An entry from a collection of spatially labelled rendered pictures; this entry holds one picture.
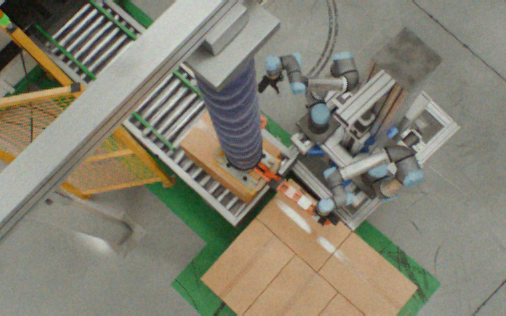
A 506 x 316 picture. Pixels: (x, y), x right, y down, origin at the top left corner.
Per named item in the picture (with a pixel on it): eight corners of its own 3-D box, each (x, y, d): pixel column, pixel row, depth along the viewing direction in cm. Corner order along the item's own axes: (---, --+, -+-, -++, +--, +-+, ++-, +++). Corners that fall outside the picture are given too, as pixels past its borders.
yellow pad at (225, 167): (212, 163, 331) (211, 161, 326) (222, 151, 333) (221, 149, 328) (252, 195, 325) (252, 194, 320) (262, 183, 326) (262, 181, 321)
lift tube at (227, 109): (211, 142, 284) (162, 32, 163) (240, 112, 288) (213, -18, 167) (242, 170, 279) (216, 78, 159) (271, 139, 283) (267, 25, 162)
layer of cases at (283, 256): (207, 280, 408) (200, 278, 369) (289, 188, 423) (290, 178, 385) (322, 389, 383) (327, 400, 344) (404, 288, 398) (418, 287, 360)
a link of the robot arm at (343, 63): (305, 111, 332) (344, 72, 283) (300, 91, 336) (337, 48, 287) (322, 110, 336) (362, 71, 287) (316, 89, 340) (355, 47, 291)
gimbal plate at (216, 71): (151, 37, 166) (147, 30, 161) (213, -24, 171) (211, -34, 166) (218, 94, 160) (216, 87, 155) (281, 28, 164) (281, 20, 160)
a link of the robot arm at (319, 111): (312, 129, 332) (314, 122, 318) (307, 110, 335) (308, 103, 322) (330, 125, 332) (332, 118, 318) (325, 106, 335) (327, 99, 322)
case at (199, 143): (188, 158, 392) (178, 143, 354) (221, 119, 399) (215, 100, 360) (248, 205, 380) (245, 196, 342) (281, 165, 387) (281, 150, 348)
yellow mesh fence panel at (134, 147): (78, 203, 445) (-92, 127, 242) (77, 192, 447) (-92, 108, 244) (176, 185, 444) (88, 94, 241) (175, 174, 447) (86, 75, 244)
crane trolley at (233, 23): (178, 29, 162) (172, 13, 153) (213, -5, 164) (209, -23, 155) (215, 59, 158) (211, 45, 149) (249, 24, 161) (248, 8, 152)
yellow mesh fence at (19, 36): (46, 75, 478) (-129, -87, 275) (53, 67, 479) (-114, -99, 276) (132, 154, 453) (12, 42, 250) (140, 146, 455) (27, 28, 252)
